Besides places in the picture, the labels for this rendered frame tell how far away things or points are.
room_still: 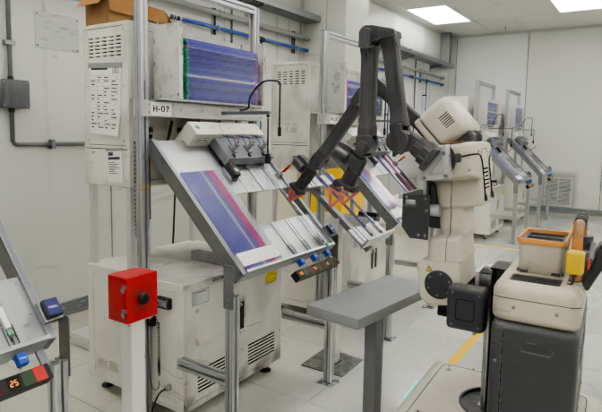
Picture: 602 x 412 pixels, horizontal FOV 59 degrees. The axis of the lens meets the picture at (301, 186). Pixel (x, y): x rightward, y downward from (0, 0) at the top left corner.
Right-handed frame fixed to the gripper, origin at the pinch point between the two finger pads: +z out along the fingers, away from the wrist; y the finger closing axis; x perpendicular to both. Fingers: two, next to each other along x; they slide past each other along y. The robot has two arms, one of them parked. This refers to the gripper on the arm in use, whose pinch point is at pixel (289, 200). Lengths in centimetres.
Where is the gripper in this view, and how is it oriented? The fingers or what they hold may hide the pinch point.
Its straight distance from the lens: 259.4
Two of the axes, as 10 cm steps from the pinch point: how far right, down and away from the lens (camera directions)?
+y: -5.5, 0.8, -8.3
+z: -5.4, 7.3, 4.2
